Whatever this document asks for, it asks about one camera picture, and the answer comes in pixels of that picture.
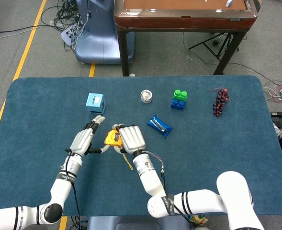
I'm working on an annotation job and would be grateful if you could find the blue toy brick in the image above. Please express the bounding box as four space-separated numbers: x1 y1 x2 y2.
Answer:
170 98 187 111

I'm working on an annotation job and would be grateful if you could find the black cable tangle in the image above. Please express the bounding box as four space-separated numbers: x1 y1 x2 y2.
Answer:
41 0 89 32

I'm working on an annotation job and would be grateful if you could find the blue snack packet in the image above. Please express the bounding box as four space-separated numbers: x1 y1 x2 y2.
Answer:
147 115 174 138

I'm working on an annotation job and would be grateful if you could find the light blue cardboard box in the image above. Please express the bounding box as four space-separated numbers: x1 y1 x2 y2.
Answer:
85 92 107 115

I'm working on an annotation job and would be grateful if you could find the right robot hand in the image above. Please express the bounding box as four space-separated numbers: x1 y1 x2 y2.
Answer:
112 123 147 156

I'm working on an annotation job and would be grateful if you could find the yellow toy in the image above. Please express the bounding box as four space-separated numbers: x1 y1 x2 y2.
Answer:
188 215 208 227

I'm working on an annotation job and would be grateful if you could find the yellow tape measure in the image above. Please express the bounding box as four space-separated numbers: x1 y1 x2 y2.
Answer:
104 129 134 171

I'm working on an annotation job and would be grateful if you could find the blue table cloth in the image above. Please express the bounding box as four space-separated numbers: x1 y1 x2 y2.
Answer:
0 75 282 218

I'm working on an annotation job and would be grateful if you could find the round clear plastic jar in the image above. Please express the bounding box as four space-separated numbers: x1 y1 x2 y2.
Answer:
140 89 154 104

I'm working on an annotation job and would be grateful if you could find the green toy brick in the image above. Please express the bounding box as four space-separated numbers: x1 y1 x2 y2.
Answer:
173 89 189 101

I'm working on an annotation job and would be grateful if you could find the brown mahjong table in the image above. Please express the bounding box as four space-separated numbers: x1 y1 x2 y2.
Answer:
113 0 260 77

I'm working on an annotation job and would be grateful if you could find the black tripod stand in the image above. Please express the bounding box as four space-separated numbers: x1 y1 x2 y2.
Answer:
188 32 241 60

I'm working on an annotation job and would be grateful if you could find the grey power strip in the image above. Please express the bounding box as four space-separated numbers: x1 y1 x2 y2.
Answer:
60 23 84 46

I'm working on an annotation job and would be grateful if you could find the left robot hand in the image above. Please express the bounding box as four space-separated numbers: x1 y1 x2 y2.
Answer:
65 115 113 158

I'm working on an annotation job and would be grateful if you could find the purple grape bunch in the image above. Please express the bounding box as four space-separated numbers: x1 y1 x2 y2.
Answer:
207 88 230 118

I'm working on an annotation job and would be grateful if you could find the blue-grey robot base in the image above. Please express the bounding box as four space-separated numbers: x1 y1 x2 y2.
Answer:
87 215 192 230

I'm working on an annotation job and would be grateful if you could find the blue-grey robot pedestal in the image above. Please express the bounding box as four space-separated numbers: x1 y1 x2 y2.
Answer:
75 0 135 65

